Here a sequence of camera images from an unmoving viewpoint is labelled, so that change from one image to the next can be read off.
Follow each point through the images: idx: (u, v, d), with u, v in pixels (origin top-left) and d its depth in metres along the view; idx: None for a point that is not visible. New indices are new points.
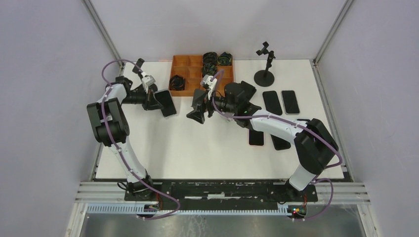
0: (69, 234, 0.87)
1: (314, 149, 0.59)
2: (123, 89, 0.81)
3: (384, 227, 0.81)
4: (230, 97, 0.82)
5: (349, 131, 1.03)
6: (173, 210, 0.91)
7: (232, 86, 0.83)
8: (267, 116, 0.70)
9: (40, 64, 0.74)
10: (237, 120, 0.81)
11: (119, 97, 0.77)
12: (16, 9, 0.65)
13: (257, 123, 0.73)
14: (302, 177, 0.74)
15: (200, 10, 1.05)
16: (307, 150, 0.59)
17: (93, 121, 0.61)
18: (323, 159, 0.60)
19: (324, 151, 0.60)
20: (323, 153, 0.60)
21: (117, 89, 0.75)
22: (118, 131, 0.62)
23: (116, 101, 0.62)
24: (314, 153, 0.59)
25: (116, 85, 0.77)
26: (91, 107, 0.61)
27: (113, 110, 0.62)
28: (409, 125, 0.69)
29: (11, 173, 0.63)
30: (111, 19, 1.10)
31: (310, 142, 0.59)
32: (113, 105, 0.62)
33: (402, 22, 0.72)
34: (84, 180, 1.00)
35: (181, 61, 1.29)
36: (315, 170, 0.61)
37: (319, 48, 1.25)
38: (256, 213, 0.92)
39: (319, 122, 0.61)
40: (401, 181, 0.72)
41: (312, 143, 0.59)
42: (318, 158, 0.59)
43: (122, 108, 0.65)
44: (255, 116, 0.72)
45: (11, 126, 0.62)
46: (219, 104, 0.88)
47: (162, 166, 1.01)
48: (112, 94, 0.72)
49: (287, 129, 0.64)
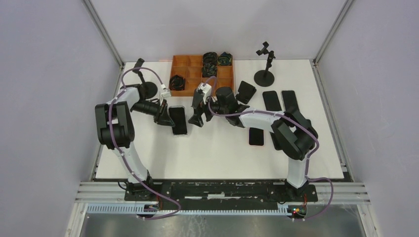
0: (69, 234, 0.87)
1: (291, 135, 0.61)
2: (138, 92, 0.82)
3: (384, 227, 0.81)
4: (221, 99, 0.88)
5: (349, 131, 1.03)
6: (174, 210, 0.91)
7: (223, 89, 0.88)
8: (251, 112, 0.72)
9: (39, 64, 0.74)
10: (229, 119, 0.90)
11: (132, 99, 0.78)
12: (15, 8, 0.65)
13: (244, 119, 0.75)
14: (295, 172, 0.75)
15: (200, 10, 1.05)
16: (283, 135, 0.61)
17: (99, 122, 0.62)
18: (303, 145, 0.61)
19: (303, 137, 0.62)
20: (301, 139, 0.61)
21: (130, 92, 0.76)
22: (121, 135, 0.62)
23: (124, 105, 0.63)
24: (292, 138, 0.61)
25: (130, 88, 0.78)
26: (99, 109, 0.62)
27: (120, 114, 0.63)
28: (409, 124, 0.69)
29: (11, 172, 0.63)
30: (110, 19, 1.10)
31: (286, 128, 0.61)
32: (121, 109, 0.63)
33: (402, 22, 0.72)
34: (84, 180, 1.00)
35: (181, 61, 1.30)
36: (296, 156, 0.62)
37: (319, 48, 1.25)
38: (256, 213, 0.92)
39: (295, 108, 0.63)
40: (401, 180, 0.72)
41: (288, 130, 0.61)
42: (297, 143, 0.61)
43: (129, 113, 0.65)
44: (242, 113, 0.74)
45: (10, 126, 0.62)
46: (215, 108, 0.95)
47: (162, 166, 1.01)
48: (124, 97, 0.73)
49: (267, 119, 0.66)
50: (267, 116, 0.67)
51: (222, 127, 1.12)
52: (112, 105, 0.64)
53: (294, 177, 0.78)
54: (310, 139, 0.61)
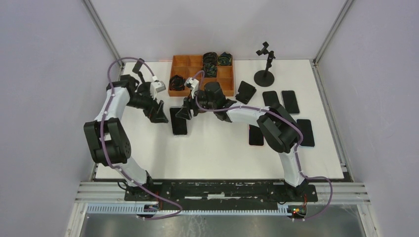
0: (69, 234, 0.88)
1: (275, 129, 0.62)
2: (126, 94, 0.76)
3: (384, 227, 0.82)
4: (209, 94, 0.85)
5: (349, 132, 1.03)
6: (176, 211, 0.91)
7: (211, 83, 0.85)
8: (237, 107, 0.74)
9: (39, 64, 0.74)
10: (217, 113, 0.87)
11: (122, 105, 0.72)
12: (15, 9, 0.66)
13: (231, 114, 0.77)
14: (287, 168, 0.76)
15: (200, 11, 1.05)
16: (268, 129, 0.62)
17: (90, 141, 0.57)
18: (286, 138, 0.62)
19: (286, 131, 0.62)
20: (284, 133, 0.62)
21: (119, 98, 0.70)
22: (116, 153, 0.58)
23: (115, 123, 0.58)
24: (276, 132, 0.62)
25: (118, 93, 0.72)
26: (88, 127, 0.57)
27: (112, 132, 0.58)
28: (409, 125, 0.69)
29: (11, 173, 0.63)
30: (110, 19, 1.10)
31: (269, 122, 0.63)
32: (112, 127, 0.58)
33: (402, 22, 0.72)
34: (84, 180, 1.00)
35: (181, 61, 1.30)
36: (281, 149, 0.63)
37: (319, 48, 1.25)
38: (256, 213, 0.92)
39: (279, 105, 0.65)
40: (400, 180, 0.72)
41: (272, 123, 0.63)
42: (280, 137, 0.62)
43: (123, 128, 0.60)
44: (230, 108, 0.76)
45: (11, 126, 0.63)
46: (202, 103, 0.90)
47: (163, 167, 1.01)
48: (114, 105, 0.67)
49: (254, 114, 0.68)
50: (253, 111, 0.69)
51: (221, 127, 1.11)
52: (103, 121, 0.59)
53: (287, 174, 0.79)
54: (294, 134, 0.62)
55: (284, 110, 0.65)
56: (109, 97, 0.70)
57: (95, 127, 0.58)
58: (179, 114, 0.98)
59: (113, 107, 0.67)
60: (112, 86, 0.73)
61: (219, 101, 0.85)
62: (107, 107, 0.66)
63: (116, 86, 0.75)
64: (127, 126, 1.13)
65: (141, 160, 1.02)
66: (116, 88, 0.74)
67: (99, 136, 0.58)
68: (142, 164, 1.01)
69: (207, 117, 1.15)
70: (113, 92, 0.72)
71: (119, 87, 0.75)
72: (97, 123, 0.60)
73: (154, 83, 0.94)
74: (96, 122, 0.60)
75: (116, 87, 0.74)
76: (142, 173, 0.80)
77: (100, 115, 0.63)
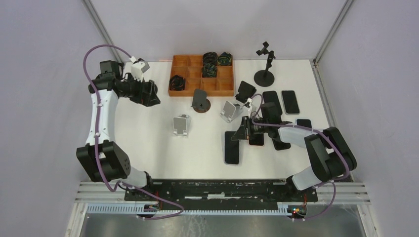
0: (69, 234, 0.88)
1: (323, 153, 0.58)
2: (114, 96, 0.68)
3: (385, 228, 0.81)
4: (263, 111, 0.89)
5: (348, 132, 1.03)
6: (179, 211, 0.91)
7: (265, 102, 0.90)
8: (291, 126, 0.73)
9: (40, 64, 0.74)
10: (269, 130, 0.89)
11: (113, 113, 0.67)
12: (16, 8, 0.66)
13: (282, 132, 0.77)
14: (305, 177, 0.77)
15: (200, 11, 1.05)
16: (316, 150, 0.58)
17: (87, 166, 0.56)
18: (335, 169, 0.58)
19: (335, 162, 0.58)
20: (333, 163, 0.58)
21: (108, 108, 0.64)
22: (117, 174, 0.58)
23: (111, 146, 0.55)
24: (323, 156, 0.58)
25: (105, 100, 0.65)
26: (81, 153, 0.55)
27: (109, 155, 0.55)
28: (409, 124, 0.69)
29: (12, 172, 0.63)
30: (110, 19, 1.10)
31: (320, 143, 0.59)
32: (109, 152, 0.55)
33: (402, 22, 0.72)
34: (84, 180, 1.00)
35: (182, 61, 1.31)
36: (325, 178, 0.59)
37: (319, 48, 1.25)
38: (255, 213, 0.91)
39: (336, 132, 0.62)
40: (401, 180, 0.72)
41: (323, 147, 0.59)
42: (329, 165, 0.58)
43: (119, 148, 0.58)
44: (283, 125, 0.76)
45: (10, 125, 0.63)
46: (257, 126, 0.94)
47: (164, 168, 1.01)
48: (104, 121, 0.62)
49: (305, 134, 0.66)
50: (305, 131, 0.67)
51: (222, 127, 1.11)
52: (97, 145, 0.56)
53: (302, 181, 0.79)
54: (342, 168, 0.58)
55: (340, 137, 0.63)
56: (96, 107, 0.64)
57: (89, 151, 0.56)
58: (235, 135, 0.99)
59: (104, 121, 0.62)
60: (96, 89, 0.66)
61: (272, 118, 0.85)
62: (98, 122, 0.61)
63: (100, 86, 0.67)
64: (127, 126, 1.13)
65: (140, 163, 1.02)
66: (101, 90, 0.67)
67: (94, 159, 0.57)
68: (142, 166, 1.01)
69: (207, 117, 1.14)
70: (100, 99, 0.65)
71: (104, 88, 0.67)
72: (90, 146, 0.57)
73: (135, 64, 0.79)
74: (90, 146, 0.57)
75: (101, 90, 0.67)
76: (142, 175, 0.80)
77: (92, 137, 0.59)
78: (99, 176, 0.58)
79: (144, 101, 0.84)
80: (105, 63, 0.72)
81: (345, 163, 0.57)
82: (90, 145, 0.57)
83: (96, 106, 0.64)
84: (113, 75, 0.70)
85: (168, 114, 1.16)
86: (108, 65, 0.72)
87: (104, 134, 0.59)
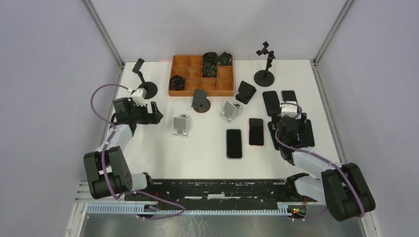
0: (69, 234, 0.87)
1: (340, 191, 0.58)
2: (129, 130, 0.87)
3: (385, 228, 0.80)
4: (281, 128, 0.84)
5: (349, 132, 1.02)
6: (180, 210, 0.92)
7: (287, 119, 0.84)
8: (307, 153, 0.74)
9: (40, 63, 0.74)
10: (282, 150, 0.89)
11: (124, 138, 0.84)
12: (16, 9, 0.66)
13: (296, 155, 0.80)
14: (310, 190, 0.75)
15: (200, 11, 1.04)
16: (332, 187, 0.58)
17: (91, 174, 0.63)
18: (350, 208, 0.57)
19: (350, 200, 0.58)
20: (348, 202, 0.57)
21: (121, 133, 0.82)
22: (120, 187, 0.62)
23: (116, 151, 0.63)
24: (340, 195, 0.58)
25: (120, 127, 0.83)
26: (88, 158, 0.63)
27: (113, 159, 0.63)
28: (409, 124, 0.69)
29: (12, 171, 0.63)
30: (110, 20, 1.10)
31: (336, 180, 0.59)
32: (113, 156, 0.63)
33: (401, 22, 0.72)
34: (84, 180, 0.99)
35: (181, 61, 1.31)
36: (339, 217, 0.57)
37: (319, 48, 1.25)
38: (256, 213, 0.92)
39: (356, 168, 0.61)
40: (401, 180, 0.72)
41: (340, 183, 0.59)
42: (345, 203, 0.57)
43: (122, 156, 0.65)
44: (299, 151, 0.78)
45: (10, 125, 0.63)
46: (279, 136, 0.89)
47: (163, 168, 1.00)
48: (115, 138, 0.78)
49: (320, 166, 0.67)
50: (321, 163, 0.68)
51: (222, 127, 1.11)
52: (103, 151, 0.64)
53: (305, 190, 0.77)
54: (355, 208, 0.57)
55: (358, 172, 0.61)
56: (112, 131, 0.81)
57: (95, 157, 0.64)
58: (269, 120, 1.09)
59: (115, 138, 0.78)
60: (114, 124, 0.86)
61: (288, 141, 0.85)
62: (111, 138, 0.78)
63: (118, 123, 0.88)
64: None
65: (140, 164, 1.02)
66: (119, 124, 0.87)
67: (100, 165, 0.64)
68: (142, 167, 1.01)
69: (207, 117, 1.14)
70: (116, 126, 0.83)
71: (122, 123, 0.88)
72: (97, 153, 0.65)
73: (135, 93, 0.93)
74: (97, 153, 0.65)
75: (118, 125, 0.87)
76: (142, 177, 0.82)
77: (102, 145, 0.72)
78: (100, 186, 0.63)
79: (153, 120, 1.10)
80: (119, 105, 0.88)
81: (359, 204, 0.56)
82: (97, 152, 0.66)
83: (112, 130, 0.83)
84: (127, 114, 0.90)
85: (168, 114, 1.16)
86: (121, 106, 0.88)
87: (112, 144, 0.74)
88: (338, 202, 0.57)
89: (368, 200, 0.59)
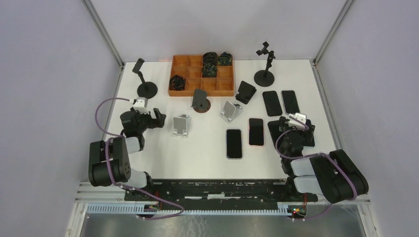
0: (69, 234, 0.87)
1: (327, 173, 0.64)
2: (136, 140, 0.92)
3: (385, 228, 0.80)
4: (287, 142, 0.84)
5: (349, 132, 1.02)
6: (180, 210, 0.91)
7: (295, 135, 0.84)
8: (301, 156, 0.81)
9: (40, 63, 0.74)
10: (283, 164, 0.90)
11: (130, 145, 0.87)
12: (15, 9, 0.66)
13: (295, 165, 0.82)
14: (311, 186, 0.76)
15: (200, 11, 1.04)
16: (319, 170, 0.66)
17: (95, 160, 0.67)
18: (340, 185, 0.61)
19: (342, 182, 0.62)
20: (342, 183, 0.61)
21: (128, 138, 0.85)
22: (118, 172, 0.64)
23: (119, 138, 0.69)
24: (329, 176, 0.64)
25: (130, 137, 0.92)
26: (95, 145, 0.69)
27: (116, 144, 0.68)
28: (409, 124, 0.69)
29: (11, 171, 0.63)
30: (110, 20, 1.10)
31: (323, 164, 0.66)
32: (117, 142, 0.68)
33: (402, 21, 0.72)
34: (84, 180, 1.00)
35: (181, 61, 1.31)
36: (333, 196, 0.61)
37: (319, 48, 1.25)
38: (256, 213, 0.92)
39: (343, 156, 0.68)
40: (402, 180, 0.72)
41: (328, 168, 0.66)
42: (335, 182, 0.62)
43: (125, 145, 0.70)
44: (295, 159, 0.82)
45: (10, 125, 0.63)
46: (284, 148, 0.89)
47: (163, 168, 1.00)
48: None
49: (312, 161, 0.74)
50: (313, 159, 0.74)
51: (222, 127, 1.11)
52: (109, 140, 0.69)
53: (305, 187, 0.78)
54: (350, 189, 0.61)
55: (346, 160, 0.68)
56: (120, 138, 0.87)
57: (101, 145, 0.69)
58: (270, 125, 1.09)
59: None
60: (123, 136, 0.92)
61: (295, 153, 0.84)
62: None
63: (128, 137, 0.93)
64: None
65: (140, 164, 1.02)
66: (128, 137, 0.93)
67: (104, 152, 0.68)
68: (142, 167, 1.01)
69: (207, 117, 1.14)
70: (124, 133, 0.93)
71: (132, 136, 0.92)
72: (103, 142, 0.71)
73: (137, 104, 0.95)
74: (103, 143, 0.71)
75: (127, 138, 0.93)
76: (142, 176, 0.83)
77: None
78: (100, 171, 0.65)
79: (158, 124, 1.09)
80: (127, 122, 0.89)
81: (351, 183, 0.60)
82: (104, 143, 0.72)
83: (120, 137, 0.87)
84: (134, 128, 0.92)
85: (168, 114, 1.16)
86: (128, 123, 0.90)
87: None
88: (331, 185, 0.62)
89: (361, 182, 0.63)
